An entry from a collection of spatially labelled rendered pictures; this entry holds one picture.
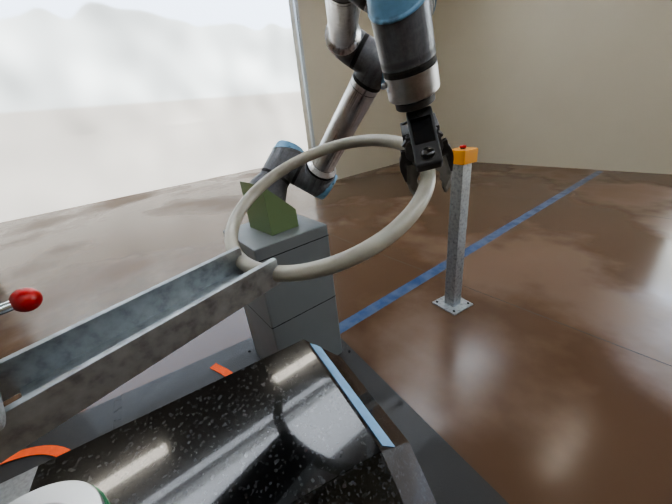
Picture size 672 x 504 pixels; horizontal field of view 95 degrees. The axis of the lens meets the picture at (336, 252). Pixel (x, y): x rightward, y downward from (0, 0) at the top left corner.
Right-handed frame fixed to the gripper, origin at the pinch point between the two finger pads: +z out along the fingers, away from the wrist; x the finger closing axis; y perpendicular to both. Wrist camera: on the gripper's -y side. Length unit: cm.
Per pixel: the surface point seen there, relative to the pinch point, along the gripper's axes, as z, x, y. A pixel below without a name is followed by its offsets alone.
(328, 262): -7.7, 18.7, -23.4
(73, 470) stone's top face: 5, 69, -51
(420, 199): -7.6, 2.4, -12.0
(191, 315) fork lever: -14, 36, -35
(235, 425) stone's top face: 13, 44, -41
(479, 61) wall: 187, -151, 641
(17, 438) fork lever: -19, 46, -52
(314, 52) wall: 58, 131, 569
